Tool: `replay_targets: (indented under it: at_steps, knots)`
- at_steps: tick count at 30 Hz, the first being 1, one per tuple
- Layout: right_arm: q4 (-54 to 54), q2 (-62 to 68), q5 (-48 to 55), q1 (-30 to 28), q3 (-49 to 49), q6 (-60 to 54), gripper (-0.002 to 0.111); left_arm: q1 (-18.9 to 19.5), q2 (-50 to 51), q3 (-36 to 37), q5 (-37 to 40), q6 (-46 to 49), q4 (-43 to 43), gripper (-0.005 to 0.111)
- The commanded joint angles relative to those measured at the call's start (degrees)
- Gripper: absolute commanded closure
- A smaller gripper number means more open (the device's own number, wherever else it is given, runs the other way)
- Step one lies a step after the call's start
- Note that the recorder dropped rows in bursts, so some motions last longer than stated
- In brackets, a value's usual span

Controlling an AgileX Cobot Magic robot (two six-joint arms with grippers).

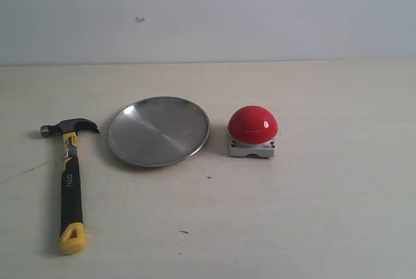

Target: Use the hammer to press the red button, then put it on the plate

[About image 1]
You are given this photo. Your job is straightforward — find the red dome push button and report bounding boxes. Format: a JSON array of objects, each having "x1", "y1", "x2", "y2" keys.
[{"x1": 227, "y1": 105, "x2": 279, "y2": 159}]

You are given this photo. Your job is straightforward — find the yellow black claw hammer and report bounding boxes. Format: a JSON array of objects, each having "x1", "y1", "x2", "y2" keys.
[{"x1": 40, "y1": 118, "x2": 99, "y2": 255}]

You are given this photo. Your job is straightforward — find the round stainless steel plate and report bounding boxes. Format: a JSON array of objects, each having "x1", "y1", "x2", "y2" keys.
[{"x1": 107, "y1": 96, "x2": 210, "y2": 168}]

